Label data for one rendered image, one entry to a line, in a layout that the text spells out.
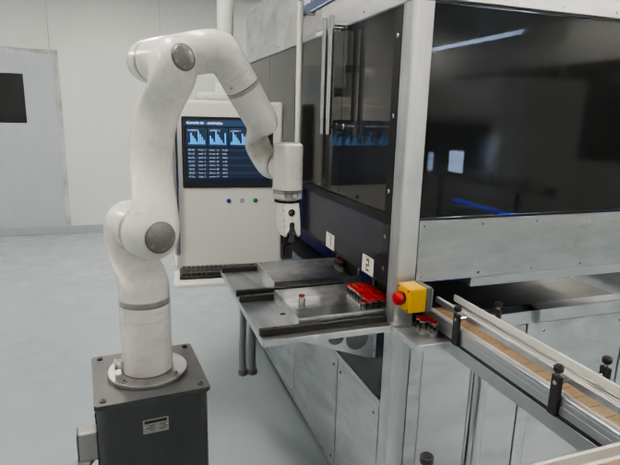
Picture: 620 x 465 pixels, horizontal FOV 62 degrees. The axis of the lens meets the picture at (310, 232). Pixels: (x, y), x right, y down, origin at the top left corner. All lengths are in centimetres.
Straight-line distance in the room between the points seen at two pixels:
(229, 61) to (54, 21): 570
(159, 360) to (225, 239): 116
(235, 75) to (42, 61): 567
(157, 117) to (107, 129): 565
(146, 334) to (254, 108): 61
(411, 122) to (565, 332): 97
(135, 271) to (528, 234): 119
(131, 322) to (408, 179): 82
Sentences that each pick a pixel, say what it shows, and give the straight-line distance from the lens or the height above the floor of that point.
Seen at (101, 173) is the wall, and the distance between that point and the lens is 689.
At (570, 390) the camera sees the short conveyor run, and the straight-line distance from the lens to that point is 129.
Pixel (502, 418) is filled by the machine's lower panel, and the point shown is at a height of 49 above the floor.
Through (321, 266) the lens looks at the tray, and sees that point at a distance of 216.
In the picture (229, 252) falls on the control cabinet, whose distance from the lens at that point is 241.
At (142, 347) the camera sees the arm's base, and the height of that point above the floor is 95.
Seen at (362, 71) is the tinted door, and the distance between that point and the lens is 177.
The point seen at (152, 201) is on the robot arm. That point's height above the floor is 130.
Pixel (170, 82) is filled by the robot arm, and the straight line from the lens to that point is 118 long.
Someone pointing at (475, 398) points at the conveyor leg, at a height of 74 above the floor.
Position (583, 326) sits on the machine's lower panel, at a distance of 208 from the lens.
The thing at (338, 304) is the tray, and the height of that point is 88.
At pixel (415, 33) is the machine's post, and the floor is 171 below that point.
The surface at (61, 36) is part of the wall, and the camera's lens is 692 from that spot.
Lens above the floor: 149
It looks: 13 degrees down
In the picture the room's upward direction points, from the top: 1 degrees clockwise
